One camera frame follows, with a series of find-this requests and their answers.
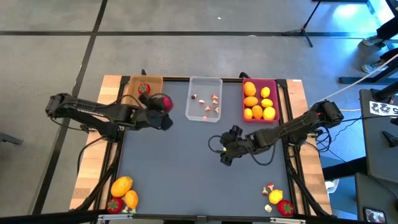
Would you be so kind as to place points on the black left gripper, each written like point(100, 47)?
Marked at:
point(143, 118)

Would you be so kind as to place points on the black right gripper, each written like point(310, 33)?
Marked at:
point(234, 145)

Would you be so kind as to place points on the red toy tomato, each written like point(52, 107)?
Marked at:
point(115, 205)
point(144, 88)
point(285, 208)
point(168, 103)

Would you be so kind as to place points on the brown cap toy mushroom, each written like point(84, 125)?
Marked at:
point(194, 96)

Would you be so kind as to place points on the orange toy citrus fruit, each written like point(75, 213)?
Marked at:
point(132, 199)
point(257, 111)
point(251, 101)

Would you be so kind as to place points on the large yellow toy lemon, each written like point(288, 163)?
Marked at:
point(269, 113)

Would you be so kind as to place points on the red cap toy mushroom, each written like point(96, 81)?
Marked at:
point(271, 186)

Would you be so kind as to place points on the large orange toy mango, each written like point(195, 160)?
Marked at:
point(122, 186)
point(249, 88)

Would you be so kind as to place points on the pale toy garlic clove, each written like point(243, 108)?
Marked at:
point(268, 208)

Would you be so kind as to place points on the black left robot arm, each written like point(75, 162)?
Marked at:
point(93, 112)

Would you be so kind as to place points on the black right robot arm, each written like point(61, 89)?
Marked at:
point(286, 129)

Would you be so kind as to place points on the brown plastic basket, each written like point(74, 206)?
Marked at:
point(155, 82)

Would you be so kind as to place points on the black clamp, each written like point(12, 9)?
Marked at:
point(143, 72)
point(244, 75)

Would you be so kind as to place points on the clear plastic bin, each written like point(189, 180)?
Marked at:
point(203, 87)

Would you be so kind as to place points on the dark grey table mat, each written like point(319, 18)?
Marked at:
point(186, 174)

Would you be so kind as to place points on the magenta plastic basket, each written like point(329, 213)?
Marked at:
point(275, 93)

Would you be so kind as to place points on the white floor object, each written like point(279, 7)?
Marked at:
point(331, 185)

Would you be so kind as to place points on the black tripod stand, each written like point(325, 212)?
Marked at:
point(301, 31)

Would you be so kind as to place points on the black floor stand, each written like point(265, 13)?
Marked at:
point(354, 80)

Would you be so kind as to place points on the black cabinet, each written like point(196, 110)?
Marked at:
point(379, 140)

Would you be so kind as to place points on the grey floor object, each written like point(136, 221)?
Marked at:
point(9, 139)

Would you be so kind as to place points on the black crossbar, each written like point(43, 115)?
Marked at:
point(46, 219)

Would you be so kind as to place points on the white numbered tag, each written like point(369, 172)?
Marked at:
point(382, 108)

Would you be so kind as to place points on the phone with lit screen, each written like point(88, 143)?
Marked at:
point(374, 215)

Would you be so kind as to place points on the person's shoe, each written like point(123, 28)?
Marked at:
point(371, 40)
point(373, 66)

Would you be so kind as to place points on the person's leg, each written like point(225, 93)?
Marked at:
point(390, 29)
point(390, 54)

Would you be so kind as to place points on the silver metal bracket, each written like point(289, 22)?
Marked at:
point(110, 217)
point(287, 220)

